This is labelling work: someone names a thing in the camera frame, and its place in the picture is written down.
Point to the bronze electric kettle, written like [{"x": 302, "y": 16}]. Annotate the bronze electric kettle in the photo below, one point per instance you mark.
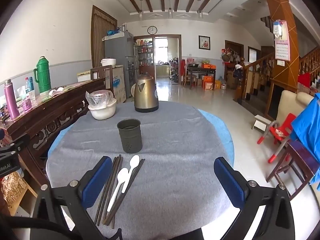
[{"x": 146, "y": 97}]

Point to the framed wall picture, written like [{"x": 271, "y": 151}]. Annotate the framed wall picture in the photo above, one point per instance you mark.
[{"x": 204, "y": 42}]

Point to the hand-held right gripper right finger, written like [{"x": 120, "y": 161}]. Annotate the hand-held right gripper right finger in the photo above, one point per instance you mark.
[{"x": 230, "y": 182}]

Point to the blue bundle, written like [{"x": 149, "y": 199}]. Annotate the blue bundle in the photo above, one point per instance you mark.
[{"x": 112, "y": 32}]

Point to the cream armchair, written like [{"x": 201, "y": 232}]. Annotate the cream armchair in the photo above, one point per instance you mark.
[{"x": 290, "y": 105}]

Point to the blue bottle red cap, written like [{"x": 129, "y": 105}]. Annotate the blue bottle red cap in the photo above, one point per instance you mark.
[{"x": 30, "y": 85}]

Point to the glass pendant lamp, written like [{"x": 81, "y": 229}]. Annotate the glass pendant lamp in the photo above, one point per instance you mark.
[
  {"x": 199, "y": 12},
  {"x": 170, "y": 12},
  {"x": 140, "y": 13}
]

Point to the hanging bags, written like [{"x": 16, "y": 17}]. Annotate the hanging bags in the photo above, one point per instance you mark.
[{"x": 228, "y": 55}]

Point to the grey refrigerator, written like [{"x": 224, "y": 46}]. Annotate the grey refrigerator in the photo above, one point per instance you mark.
[{"x": 117, "y": 50}]

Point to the white plastic spoon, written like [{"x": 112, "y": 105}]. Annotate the white plastic spoon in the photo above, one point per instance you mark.
[
  {"x": 122, "y": 175},
  {"x": 134, "y": 162}
]

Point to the carved wooden sideboard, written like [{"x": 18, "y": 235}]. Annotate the carved wooden sideboard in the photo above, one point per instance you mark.
[{"x": 37, "y": 125}]

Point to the tall orange box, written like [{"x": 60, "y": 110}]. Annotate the tall orange box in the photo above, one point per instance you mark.
[{"x": 208, "y": 83}]

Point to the flat orange box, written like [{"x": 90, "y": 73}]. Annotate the flat orange box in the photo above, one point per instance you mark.
[{"x": 208, "y": 66}]

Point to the bag of dried grain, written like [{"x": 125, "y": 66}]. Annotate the bag of dried grain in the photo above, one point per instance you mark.
[{"x": 12, "y": 187}]

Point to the grey tablecloth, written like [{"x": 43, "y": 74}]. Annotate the grey tablecloth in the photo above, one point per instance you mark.
[{"x": 175, "y": 167}]

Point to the blue cloth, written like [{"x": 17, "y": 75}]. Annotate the blue cloth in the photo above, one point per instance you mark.
[{"x": 307, "y": 130}]

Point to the red child's chair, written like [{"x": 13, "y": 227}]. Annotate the red child's chair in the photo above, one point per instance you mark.
[{"x": 282, "y": 130}]

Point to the purple flask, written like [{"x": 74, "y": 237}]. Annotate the purple flask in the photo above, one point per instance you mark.
[{"x": 11, "y": 102}]

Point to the cream storage box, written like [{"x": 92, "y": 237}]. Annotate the cream storage box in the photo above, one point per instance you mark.
[{"x": 83, "y": 76}]

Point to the brown striped curtain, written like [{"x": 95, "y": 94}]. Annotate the brown striped curtain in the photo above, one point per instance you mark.
[{"x": 100, "y": 35}]

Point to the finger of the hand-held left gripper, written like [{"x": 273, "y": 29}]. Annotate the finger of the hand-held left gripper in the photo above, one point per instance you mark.
[
  {"x": 1, "y": 135},
  {"x": 12, "y": 143}
]

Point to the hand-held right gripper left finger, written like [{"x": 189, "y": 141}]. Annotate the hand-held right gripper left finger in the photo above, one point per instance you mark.
[{"x": 97, "y": 180}]

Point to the round wall clock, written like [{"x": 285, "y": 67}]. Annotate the round wall clock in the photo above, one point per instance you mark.
[{"x": 152, "y": 30}]

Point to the dark wooden side table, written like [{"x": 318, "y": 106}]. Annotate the dark wooden side table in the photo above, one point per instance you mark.
[{"x": 200, "y": 70}]

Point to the white step stool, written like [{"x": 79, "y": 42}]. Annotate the white step stool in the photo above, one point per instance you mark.
[{"x": 261, "y": 122}]

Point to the clear water jug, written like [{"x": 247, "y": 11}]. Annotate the clear water jug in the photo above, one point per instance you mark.
[{"x": 223, "y": 83}]

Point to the white rice cooker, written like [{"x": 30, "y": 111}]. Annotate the white rice cooker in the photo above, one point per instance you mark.
[{"x": 108, "y": 62}]

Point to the white crumpled tissue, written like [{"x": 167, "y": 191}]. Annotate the white crumpled tissue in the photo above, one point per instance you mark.
[{"x": 56, "y": 91}]

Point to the pink wall calendar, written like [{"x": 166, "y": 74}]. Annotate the pink wall calendar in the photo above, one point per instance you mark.
[{"x": 282, "y": 47}]

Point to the clear plastic cup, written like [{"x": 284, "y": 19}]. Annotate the clear plastic cup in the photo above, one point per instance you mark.
[{"x": 31, "y": 96}]

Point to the bundle of dark chopsticks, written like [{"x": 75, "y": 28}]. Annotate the bundle of dark chopsticks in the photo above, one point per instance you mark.
[{"x": 136, "y": 170}]

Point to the orange wooden pillar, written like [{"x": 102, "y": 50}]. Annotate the orange wooden pillar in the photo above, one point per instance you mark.
[{"x": 282, "y": 5}]

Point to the white electric fan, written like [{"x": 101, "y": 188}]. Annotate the white electric fan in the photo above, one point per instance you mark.
[{"x": 133, "y": 91}]

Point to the dark grey utensil holder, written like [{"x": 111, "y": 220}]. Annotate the dark grey utensil holder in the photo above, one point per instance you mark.
[{"x": 130, "y": 140}]

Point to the white cabinet blue print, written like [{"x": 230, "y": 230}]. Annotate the white cabinet blue print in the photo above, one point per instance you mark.
[{"x": 118, "y": 82}]

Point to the wooden stair railing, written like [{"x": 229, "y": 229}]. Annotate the wooden stair railing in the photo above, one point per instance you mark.
[{"x": 255, "y": 67}]

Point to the green thermos jug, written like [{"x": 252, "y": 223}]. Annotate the green thermos jug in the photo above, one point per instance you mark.
[{"x": 43, "y": 80}]

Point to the brown wooden chair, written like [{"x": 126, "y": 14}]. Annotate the brown wooden chair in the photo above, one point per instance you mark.
[{"x": 100, "y": 68}]

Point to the blue table cover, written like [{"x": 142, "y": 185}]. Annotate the blue table cover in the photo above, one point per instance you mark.
[{"x": 220, "y": 127}]

